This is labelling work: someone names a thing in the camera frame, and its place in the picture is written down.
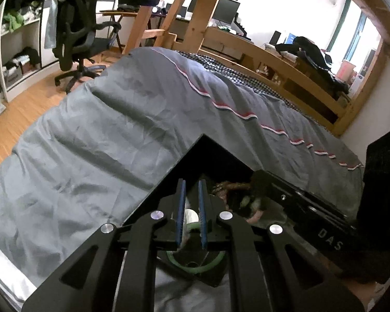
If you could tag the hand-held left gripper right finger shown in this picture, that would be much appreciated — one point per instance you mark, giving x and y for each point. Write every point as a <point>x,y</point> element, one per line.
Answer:
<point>203,214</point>

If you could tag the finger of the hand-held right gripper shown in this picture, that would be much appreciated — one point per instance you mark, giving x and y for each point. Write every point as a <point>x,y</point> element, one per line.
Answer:
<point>325,234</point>
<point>295,198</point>

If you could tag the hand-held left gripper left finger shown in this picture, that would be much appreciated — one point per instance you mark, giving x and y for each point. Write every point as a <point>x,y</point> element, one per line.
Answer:
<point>181,214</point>

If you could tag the green jade bangle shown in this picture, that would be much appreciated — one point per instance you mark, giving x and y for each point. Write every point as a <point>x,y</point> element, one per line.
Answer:
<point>195,269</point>

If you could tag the black rectangular box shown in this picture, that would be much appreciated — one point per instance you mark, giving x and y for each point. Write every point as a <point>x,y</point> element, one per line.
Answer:
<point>195,159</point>

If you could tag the person's right forearm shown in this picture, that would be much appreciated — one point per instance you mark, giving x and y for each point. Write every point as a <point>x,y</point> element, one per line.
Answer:
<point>364,291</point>

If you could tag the grey duvet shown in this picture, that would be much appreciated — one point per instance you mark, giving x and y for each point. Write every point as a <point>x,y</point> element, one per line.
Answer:
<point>100,130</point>

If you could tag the checkered bed sheet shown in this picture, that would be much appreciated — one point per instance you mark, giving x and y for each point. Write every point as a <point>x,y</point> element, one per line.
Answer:
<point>247,78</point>

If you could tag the pink box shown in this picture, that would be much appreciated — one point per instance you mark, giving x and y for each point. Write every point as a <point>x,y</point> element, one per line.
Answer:
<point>347,68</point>

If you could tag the pile of dark clothes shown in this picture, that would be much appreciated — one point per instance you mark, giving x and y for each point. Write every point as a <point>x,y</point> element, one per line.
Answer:
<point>312,55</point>

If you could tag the white striped bed sheet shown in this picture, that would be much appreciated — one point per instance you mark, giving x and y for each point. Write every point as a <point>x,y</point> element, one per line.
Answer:
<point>6,266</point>

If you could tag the cluttered desk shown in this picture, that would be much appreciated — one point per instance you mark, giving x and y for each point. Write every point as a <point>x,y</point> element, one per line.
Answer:
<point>214,31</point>

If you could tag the wooden bed ladder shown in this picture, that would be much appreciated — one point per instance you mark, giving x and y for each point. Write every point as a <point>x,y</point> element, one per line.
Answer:
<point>139,29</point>

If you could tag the black office chair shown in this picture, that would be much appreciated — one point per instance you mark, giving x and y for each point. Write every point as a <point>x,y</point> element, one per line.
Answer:
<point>81,42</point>

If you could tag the black computer monitor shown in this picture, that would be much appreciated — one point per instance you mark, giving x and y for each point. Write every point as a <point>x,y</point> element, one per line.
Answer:
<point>194,3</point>
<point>226,9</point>

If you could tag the light blue shirt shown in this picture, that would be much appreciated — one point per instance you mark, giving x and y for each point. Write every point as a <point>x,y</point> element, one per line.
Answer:
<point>52,22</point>

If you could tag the white shelving unit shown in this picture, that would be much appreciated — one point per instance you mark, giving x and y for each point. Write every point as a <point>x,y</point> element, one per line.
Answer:
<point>29,22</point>

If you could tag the green cloth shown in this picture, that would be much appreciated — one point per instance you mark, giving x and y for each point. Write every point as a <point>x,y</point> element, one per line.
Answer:
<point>13,21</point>

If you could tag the wooden bunk bed frame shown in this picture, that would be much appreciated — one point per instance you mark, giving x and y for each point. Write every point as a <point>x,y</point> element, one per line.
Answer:
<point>360,104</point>

